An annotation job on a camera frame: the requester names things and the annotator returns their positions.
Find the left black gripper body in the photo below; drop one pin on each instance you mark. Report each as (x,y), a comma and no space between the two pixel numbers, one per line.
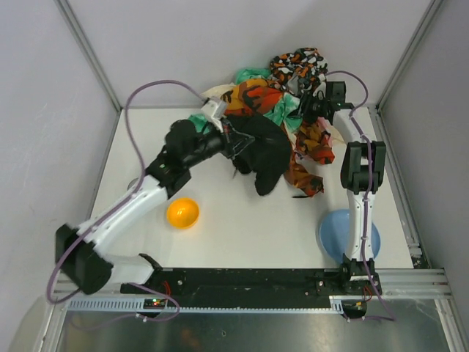
(227,138)

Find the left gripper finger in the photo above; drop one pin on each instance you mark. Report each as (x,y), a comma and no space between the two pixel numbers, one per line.
(242,132)
(235,148)

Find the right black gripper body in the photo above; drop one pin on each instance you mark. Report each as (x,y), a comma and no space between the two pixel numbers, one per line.
(309,108)

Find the orange yellow brown camouflage cloth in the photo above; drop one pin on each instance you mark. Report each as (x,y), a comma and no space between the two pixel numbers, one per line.
(309,184)

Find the black orange white camouflage cloth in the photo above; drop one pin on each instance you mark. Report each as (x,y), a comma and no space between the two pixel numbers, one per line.
(300,71)

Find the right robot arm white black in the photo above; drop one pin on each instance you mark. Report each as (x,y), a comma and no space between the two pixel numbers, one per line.
(351,232)

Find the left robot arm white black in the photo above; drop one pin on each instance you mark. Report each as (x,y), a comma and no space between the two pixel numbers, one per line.
(82,252)

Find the green white tie-dye cloth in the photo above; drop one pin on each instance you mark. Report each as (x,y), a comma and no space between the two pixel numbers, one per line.
(256,93)

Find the cream beige cloth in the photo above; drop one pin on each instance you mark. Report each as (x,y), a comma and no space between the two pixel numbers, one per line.
(220,92)

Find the orange plastic bowl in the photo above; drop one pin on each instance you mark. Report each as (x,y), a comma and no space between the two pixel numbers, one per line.
(183,213)

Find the black mesh cup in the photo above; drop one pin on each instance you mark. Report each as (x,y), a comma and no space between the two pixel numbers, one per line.
(132,183)

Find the light blue plate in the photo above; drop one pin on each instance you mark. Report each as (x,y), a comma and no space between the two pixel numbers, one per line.
(334,233)

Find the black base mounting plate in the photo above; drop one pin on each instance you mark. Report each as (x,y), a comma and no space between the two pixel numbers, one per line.
(242,285)

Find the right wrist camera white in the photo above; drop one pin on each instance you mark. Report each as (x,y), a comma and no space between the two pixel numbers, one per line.
(321,89)

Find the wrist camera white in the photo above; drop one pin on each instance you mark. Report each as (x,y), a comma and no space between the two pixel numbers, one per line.
(321,89)
(213,108)

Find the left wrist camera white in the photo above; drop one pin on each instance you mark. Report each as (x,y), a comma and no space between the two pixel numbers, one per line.
(213,108)

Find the right aluminium frame post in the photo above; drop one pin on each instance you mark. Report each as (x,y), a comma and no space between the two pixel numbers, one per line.
(425,23)

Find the aluminium frame post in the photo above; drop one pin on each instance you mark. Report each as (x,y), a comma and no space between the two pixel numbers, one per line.
(83,43)
(425,23)

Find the grey slotted cable duct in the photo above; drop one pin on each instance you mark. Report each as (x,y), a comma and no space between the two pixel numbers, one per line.
(320,305)

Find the left aluminium frame post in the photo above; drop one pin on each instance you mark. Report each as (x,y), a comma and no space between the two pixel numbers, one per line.
(83,43)

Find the aluminium extrusion rail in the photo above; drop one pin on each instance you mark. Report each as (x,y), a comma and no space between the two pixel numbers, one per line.
(400,283)

